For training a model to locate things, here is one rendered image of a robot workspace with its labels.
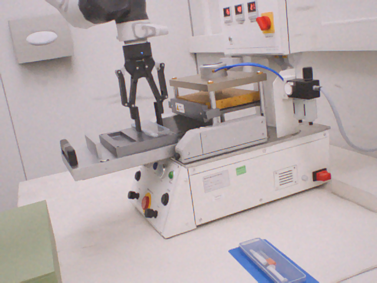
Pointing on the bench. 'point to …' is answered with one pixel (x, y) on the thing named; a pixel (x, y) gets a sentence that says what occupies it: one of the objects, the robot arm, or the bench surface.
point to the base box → (247, 181)
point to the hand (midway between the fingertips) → (148, 118)
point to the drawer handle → (69, 152)
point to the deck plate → (261, 143)
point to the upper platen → (226, 99)
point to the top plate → (220, 77)
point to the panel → (156, 191)
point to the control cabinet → (272, 46)
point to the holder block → (134, 141)
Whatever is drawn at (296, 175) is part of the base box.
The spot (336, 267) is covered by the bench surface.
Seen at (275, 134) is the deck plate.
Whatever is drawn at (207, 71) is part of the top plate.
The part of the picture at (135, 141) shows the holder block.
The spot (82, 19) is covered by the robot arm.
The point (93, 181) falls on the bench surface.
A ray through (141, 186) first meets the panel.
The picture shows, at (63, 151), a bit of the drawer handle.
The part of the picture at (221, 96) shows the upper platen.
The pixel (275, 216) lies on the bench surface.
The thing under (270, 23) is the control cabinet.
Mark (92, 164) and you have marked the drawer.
